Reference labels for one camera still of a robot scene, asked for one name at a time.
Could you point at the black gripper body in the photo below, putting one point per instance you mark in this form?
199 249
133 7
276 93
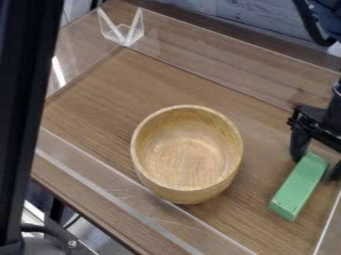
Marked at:
320 122

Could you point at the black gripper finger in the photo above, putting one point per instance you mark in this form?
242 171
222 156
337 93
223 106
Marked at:
299 140
334 175

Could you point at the green rectangular block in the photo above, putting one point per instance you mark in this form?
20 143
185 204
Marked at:
294 191

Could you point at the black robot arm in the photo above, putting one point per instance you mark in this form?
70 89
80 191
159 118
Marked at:
320 19

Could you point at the brown wooden bowl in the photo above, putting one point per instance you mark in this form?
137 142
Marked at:
185 152

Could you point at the clear acrylic tray walls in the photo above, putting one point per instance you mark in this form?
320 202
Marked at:
125 62

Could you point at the black table leg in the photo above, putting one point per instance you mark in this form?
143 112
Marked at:
56 210

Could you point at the grey metal bracket with screw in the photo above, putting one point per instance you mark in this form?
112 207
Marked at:
72 245

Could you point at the black vertical post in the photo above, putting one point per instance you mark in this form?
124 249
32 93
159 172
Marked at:
29 25

